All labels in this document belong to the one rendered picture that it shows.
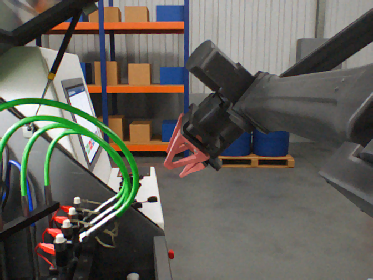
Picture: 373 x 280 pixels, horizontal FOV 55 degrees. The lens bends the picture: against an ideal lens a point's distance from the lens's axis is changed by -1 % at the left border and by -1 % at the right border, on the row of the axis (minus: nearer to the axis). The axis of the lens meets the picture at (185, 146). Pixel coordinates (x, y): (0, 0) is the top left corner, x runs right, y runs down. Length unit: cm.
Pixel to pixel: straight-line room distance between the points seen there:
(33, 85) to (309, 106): 98
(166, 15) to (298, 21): 274
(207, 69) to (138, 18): 563
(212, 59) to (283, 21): 702
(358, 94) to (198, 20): 709
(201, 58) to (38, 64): 70
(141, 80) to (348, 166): 594
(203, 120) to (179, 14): 558
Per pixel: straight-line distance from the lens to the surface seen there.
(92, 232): 85
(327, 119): 24
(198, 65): 54
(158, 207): 134
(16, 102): 80
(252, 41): 740
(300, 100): 30
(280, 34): 752
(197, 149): 59
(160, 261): 106
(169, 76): 605
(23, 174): 101
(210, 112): 59
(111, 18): 628
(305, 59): 83
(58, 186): 116
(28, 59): 117
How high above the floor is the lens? 148
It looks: 12 degrees down
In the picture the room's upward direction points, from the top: straight up
